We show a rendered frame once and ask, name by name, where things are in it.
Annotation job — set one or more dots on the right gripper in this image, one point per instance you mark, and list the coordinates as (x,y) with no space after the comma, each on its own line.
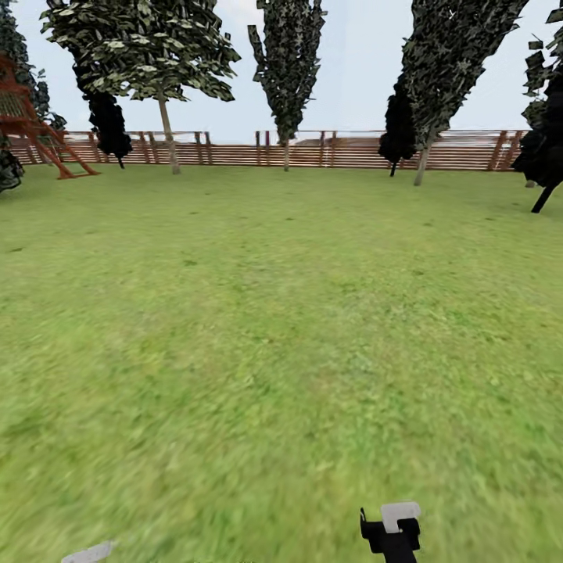
(382,542)

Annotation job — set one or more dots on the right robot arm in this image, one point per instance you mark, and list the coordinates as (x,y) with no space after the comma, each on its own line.
(396,536)

